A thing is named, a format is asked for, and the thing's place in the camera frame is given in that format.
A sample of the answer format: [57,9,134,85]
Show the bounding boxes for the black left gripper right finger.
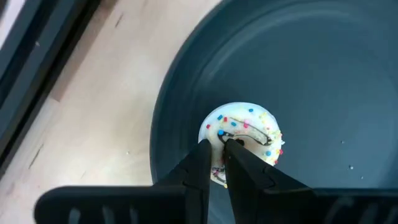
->
[224,138,398,224]

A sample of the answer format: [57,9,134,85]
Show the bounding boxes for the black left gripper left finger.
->
[34,139,213,224]

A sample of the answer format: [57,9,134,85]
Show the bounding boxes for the small white chocolate-drizzled donut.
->
[198,101,285,189]

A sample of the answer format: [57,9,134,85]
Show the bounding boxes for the dark grey round plate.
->
[149,0,398,224]

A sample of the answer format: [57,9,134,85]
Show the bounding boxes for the black table frame rail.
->
[0,0,101,177]

